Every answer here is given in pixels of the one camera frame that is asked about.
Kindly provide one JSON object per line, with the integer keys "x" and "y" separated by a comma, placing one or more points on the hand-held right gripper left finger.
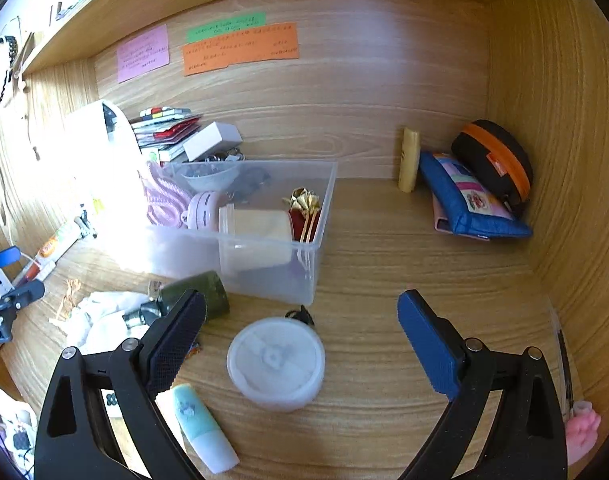
{"x": 177, "y": 340}

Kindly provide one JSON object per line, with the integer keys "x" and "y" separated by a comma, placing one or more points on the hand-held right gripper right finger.
{"x": 429, "y": 345}

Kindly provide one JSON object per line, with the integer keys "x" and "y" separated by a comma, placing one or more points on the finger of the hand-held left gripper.
{"x": 4, "y": 258}
{"x": 24, "y": 292}

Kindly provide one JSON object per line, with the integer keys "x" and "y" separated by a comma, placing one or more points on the dark green bottle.
{"x": 194, "y": 292}

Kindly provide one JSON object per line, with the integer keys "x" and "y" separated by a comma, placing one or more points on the white tissue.
{"x": 102, "y": 320}

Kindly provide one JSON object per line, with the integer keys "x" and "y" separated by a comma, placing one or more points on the small white patterned box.
{"x": 112, "y": 401}

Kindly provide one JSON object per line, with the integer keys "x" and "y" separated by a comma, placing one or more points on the clear plastic storage bin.
{"x": 264, "y": 270}

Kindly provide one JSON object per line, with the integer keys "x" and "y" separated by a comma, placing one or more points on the red white marker pen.
{"x": 32, "y": 272}

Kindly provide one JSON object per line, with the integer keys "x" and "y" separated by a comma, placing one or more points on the toothpaste tube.
{"x": 52, "y": 250}

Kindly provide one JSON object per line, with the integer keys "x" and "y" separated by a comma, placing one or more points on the green white cosmetic tube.
{"x": 199, "y": 425}

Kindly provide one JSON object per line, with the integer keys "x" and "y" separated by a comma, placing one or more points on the black silver pen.
{"x": 86, "y": 222}

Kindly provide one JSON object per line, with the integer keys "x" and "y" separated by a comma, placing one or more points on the round white plastic container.
{"x": 276, "y": 365}

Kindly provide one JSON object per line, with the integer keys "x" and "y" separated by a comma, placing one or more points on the yellow green small bottle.
{"x": 98, "y": 205}

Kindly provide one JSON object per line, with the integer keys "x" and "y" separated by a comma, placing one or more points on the pink wallet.
{"x": 440, "y": 220}

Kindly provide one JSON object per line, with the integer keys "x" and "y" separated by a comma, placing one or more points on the small pink fan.
{"x": 204, "y": 210}

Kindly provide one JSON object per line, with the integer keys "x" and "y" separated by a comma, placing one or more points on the cream cup with clear lid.
{"x": 259, "y": 230}

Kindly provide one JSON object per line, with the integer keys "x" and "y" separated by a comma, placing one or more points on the blue zip pouch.
{"x": 464, "y": 195}

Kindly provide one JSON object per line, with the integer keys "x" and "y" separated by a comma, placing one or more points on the glass bowl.
{"x": 207, "y": 176}

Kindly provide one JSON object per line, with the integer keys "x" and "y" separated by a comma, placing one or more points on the white desk lamp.
{"x": 114, "y": 130}

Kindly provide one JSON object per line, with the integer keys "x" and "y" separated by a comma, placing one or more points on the pink soft toy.
{"x": 582, "y": 430}

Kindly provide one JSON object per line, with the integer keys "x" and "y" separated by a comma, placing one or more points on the black item in bin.
{"x": 252, "y": 181}

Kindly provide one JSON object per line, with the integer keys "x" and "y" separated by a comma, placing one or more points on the gold foil rose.
{"x": 302, "y": 200}

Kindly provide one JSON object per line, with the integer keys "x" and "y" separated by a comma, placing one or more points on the black orange round case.
{"x": 494, "y": 160}

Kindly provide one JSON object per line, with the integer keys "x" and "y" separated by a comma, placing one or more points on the white rectangular box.
{"x": 212, "y": 141}

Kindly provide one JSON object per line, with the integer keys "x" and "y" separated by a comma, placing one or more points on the stack of books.
{"x": 167, "y": 130}

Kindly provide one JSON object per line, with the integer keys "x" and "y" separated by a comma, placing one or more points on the pink sticky note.
{"x": 142, "y": 52}

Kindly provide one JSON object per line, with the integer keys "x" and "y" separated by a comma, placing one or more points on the orange sticky note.
{"x": 239, "y": 50}

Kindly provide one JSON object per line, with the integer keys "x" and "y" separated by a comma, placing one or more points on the green sticky note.
{"x": 224, "y": 26}

